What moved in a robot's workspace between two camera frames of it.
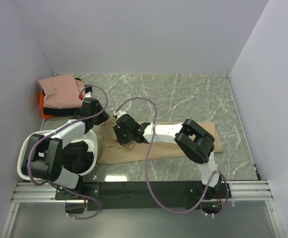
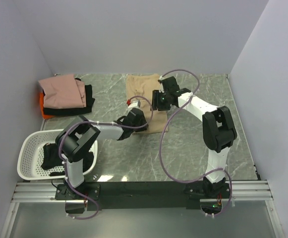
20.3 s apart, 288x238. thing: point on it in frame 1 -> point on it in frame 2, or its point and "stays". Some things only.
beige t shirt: [110, 151] -> [144, 85]
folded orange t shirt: [44, 116] stays
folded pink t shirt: [62, 91] stays
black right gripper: [120, 139] -> [156, 94]
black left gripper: [104, 116] -> [142, 129]
